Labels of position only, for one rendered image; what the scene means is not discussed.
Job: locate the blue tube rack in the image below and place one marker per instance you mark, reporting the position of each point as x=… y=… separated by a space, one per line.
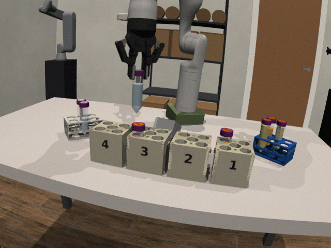
x=279 y=156

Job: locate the conical tube with pink liquid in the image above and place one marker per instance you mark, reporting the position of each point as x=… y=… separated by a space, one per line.
x=138 y=129

